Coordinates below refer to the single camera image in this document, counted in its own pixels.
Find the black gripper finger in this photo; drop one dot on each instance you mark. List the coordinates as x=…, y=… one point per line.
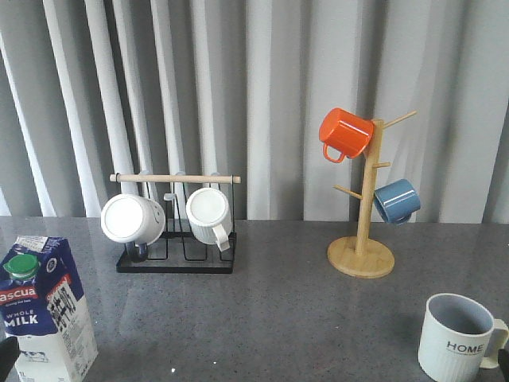
x=9, y=353

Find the blue white milk carton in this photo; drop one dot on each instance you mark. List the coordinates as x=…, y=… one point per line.
x=44, y=306

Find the white HOME cup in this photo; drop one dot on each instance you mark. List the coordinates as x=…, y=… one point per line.
x=459, y=337

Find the white smiley mug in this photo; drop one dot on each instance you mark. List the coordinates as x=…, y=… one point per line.
x=134, y=221

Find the black rack with wooden bar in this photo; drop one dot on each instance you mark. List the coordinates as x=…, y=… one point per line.
x=177, y=250

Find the white ribbed mug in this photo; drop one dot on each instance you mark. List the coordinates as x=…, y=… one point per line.
x=209, y=216

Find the grey white curtain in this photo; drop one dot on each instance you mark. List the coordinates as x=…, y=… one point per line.
x=92, y=88

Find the wooden mug tree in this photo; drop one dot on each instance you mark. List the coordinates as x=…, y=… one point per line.
x=359, y=256

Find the orange enamel mug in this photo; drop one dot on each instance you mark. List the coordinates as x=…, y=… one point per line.
x=344, y=135

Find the blue enamel mug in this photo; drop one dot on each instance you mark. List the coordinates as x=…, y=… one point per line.
x=397, y=201

